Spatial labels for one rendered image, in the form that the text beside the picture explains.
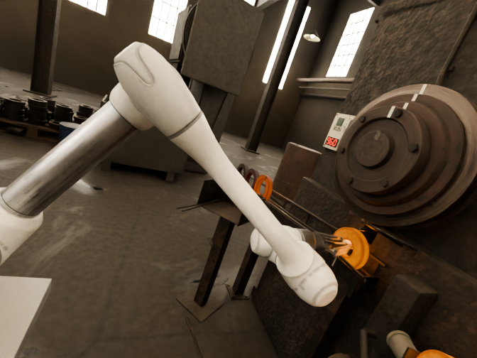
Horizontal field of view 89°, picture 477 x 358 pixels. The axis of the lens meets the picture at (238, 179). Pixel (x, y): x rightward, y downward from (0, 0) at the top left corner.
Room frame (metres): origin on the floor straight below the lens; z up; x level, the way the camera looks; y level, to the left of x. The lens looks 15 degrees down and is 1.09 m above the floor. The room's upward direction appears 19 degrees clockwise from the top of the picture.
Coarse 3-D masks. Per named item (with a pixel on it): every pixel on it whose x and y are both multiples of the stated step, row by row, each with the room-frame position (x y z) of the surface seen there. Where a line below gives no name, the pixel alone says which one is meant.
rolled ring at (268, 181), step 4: (260, 176) 1.55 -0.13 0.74; (264, 176) 1.51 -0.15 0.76; (268, 176) 1.50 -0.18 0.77; (256, 180) 1.58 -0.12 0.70; (260, 180) 1.55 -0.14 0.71; (268, 180) 1.46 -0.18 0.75; (256, 184) 1.56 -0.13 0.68; (260, 184) 1.57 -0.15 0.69; (268, 184) 1.44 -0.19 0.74; (272, 184) 1.46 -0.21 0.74; (256, 188) 1.55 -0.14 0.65; (268, 188) 1.43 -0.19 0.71; (272, 188) 1.44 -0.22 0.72; (268, 192) 1.43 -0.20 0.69; (264, 196) 1.44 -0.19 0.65; (268, 196) 1.43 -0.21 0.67
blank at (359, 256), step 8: (336, 232) 0.90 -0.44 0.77; (344, 232) 0.87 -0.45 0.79; (352, 232) 0.85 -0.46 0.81; (360, 232) 0.84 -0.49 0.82; (352, 240) 0.83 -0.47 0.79; (360, 240) 0.81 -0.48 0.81; (360, 248) 0.80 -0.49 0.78; (368, 248) 0.80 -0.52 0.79; (344, 256) 0.84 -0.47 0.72; (352, 256) 0.81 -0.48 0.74; (360, 256) 0.79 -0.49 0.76; (352, 264) 0.80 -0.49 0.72; (360, 264) 0.78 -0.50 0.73
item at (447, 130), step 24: (408, 96) 0.85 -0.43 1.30; (432, 120) 0.74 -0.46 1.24; (456, 120) 0.71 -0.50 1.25; (432, 144) 0.71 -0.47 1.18; (456, 144) 0.68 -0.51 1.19; (432, 168) 0.68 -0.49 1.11; (456, 168) 0.66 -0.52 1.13; (360, 192) 0.83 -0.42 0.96; (408, 192) 0.70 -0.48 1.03; (432, 192) 0.67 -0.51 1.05
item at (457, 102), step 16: (384, 96) 0.95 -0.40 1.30; (432, 96) 0.81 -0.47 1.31; (448, 96) 0.77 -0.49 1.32; (464, 112) 0.72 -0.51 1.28; (464, 128) 0.70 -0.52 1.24; (336, 160) 1.03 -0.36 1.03; (464, 160) 0.66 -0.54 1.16; (336, 176) 0.99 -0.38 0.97; (464, 176) 0.65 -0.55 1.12; (448, 192) 0.66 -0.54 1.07; (464, 192) 0.63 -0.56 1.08; (352, 208) 0.88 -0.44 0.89; (432, 208) 0.67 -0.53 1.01; (448, 208) 0.65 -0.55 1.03; (384, 224) 0.76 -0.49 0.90; (400, 224) 0.72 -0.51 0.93
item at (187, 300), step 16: (208, 192) 1.20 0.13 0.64; (224, 192) 1.32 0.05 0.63; (208, 208) 1.13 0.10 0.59; (224, 208) 1.19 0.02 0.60; (224, 224) 1.14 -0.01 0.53; (240, 224) 1.04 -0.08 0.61; (224, 240) 1.13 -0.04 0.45; (208, 256) 1.15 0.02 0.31; (208, 272) 1.14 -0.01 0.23; (192, 288) 1.24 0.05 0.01; (208, 288) 1.14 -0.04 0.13; (192, 304) 1.12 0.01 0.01; (208, 304) 1.16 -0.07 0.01
